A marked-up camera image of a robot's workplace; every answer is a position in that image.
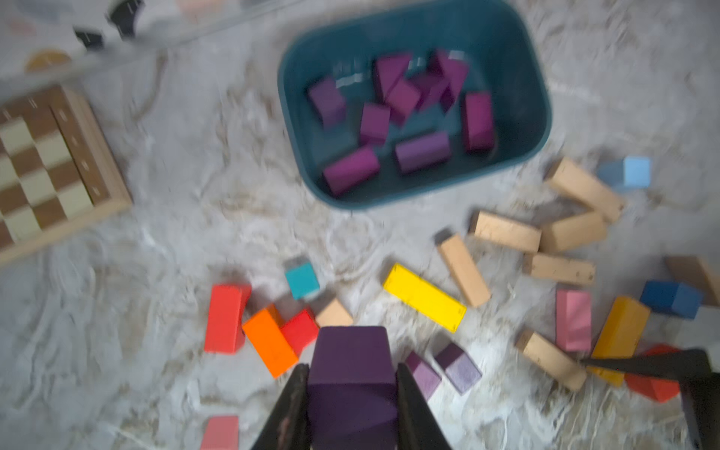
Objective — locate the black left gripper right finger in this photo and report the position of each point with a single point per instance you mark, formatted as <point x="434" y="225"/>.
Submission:
<point x="417" y="427"/>

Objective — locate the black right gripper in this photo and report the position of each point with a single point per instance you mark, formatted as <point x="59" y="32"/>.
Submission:
<point x="699" y="387"/>

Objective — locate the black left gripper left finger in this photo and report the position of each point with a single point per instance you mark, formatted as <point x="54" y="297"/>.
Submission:
<point x="287" y="427"/>

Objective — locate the purple cube block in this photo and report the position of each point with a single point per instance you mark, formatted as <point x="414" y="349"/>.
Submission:
<point x="352" y="390"/>
<point x="374" y="125"/>
<point x="427" y="379"/>
<point x="402" y="100"/>
<point x="458" y="367"/>

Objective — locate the dark purple triangular block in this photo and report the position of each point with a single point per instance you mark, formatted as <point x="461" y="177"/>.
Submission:
<point x="328" y="102"/>

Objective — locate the purple triangular prism block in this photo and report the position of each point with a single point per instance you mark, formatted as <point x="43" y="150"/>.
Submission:
<point x="387" y="71"/>

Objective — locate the purple rectangular block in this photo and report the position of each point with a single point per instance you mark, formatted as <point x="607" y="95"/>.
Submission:
<point x="478" y="124"/>
<point x="356" y="168"/>

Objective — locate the teal plastic storage bin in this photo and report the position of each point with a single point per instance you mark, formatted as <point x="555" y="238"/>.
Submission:
<point x="489" y="36"/>

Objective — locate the red wedge block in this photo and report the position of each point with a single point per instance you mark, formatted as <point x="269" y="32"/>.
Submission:
<point x="655" y="389"/>

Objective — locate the pink wedge block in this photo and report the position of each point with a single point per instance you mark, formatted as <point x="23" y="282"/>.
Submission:
<point x="221" y="433"/>

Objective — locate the yellow orange long block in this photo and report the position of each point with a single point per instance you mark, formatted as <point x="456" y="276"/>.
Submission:
<point x="623" y="329"/>

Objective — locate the natural wood plank block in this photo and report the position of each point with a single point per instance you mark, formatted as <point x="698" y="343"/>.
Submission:
<point x="696" y="272"/>

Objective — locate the red cube block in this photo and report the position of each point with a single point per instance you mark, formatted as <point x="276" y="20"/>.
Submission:
<point x="300" y="331"/>

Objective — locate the orange rectangular block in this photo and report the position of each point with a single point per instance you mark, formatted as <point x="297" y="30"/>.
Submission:
<point x="263" y="330"/>

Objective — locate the red arch block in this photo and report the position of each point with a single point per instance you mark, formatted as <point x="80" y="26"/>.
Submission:
<point x="224" y="334"/>

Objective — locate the natural wood small cube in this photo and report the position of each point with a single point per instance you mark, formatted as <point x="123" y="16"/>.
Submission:
<point x="334" y="314"/>

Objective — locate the pink rectangular block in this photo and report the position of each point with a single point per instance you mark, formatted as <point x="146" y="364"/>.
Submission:
<point x="574" y="320"/>

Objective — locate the natural wood long plank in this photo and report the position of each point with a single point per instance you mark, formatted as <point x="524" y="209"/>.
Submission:
<point x="556" y="363"/>

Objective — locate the teal small cube block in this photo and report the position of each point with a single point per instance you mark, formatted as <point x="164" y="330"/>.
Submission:
<point x="302" y="281"/>

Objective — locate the natural wood flat block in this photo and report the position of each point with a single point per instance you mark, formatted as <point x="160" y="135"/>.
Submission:
<point x="559" y="269"/>

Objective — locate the natural wood long block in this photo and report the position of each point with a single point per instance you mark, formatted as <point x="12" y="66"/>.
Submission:
<point x="464" y="271"/>

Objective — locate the light blue cube block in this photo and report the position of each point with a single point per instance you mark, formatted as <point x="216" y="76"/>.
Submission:
<point x="627" y="174"/>

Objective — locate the natural wood thick block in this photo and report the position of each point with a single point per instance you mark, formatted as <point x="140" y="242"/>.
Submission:
<point x="506" y="232"/>

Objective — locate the wooden chessboard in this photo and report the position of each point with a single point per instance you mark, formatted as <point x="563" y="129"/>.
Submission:
<point x="58" y="174"/>

